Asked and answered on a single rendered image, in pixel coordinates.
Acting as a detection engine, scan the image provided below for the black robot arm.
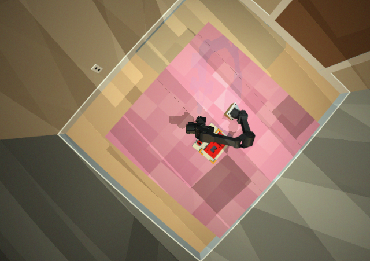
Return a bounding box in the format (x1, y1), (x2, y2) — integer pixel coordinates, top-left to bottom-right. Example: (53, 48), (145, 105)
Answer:
(186, 107), (255, 149)

